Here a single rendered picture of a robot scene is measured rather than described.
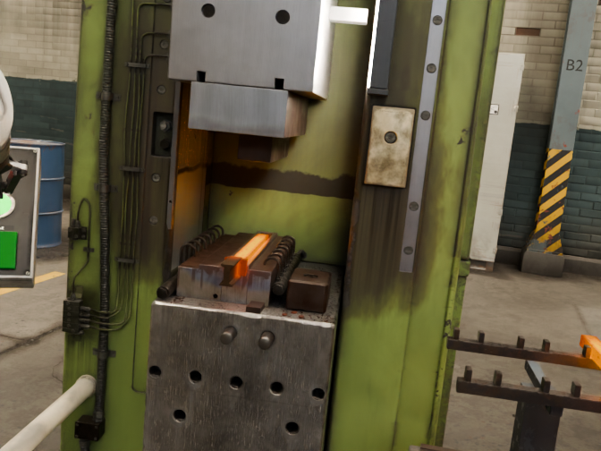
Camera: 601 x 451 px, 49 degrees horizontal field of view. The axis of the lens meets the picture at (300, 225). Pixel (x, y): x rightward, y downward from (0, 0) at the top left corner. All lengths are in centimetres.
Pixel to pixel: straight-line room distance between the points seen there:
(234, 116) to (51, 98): 772
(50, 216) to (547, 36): 507
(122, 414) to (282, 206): 68
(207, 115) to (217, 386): 56
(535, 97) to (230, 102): 606
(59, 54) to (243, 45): 767
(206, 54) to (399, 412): 92
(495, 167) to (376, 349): 516
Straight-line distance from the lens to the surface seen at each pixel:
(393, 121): 145
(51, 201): 601
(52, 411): 157
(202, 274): 141
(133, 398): 171
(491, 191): 663
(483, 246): 670
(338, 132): 181
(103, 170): 158
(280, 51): 135
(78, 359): 173
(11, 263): 138
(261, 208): 185
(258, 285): 139
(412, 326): 155
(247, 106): 135
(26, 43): 928
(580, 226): 736
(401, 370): 158
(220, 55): 137
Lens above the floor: 132
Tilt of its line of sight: 9 degrees down
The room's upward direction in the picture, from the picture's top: 6 degrees clockwise
